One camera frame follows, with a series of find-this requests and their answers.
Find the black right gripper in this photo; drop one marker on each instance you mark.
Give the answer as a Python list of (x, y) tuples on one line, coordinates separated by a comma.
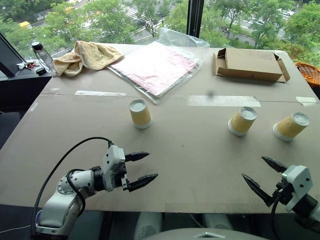
[(285, 193)]

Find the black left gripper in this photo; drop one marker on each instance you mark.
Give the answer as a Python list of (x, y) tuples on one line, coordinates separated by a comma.
[(122, 171)]

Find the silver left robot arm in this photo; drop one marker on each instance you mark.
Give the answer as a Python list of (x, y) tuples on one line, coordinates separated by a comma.
[(60, 200)]

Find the yellow ribbed paper cup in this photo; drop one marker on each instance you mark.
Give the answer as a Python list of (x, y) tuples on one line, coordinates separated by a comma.
[(140, 116), (241, 123), (290, 127)]

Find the grey rounded shape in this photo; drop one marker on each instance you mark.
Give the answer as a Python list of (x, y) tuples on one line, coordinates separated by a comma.
[(216, 221), (147, 225)]

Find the grey curved robot torso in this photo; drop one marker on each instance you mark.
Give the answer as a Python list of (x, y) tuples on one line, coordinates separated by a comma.
[(205, 235)]

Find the long clear tape strip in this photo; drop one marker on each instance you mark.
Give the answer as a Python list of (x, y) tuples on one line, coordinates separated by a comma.
[(100, 93)]

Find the wide clear tape strip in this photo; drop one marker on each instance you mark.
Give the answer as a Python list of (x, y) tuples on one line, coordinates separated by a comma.
[(225, 101)]

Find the short clear tape strip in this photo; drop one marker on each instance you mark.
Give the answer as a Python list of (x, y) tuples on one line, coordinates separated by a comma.
[(307, 100)]

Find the clear bag with pink sheets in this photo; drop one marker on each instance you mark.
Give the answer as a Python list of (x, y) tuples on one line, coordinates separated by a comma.
[(160, 67)]

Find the orange woven basket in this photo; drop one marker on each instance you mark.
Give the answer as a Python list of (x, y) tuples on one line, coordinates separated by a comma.
[(310, 73)]

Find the flat brown cardboard box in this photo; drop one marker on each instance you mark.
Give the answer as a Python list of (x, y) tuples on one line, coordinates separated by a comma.
[(250, 62)]

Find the cream terry towel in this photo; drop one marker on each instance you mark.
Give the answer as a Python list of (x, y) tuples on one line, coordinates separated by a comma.
[(95, 56)]

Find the small black round item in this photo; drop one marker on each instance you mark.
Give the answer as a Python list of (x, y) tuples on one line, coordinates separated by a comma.
[(40, 71)]

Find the black side table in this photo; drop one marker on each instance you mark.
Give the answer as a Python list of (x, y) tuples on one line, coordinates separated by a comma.
[(22, 87)]

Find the clear bottle with black cap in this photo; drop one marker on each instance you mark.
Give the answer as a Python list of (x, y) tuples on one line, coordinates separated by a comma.
[(43, 56)]

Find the small red item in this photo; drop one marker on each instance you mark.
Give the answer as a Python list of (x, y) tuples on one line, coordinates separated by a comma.
[(32, 65)]

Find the small white crumpled item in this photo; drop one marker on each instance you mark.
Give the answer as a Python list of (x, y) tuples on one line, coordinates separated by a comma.
[(22, 66)]

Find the black slanted panel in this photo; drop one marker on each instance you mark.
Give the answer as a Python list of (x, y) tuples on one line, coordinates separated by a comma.
[(7, 57)]

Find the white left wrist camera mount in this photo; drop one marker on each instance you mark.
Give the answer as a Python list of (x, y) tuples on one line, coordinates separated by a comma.
[(113, 160)]

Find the black window frame post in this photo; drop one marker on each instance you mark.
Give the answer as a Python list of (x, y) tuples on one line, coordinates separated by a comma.
[(195, 17)]

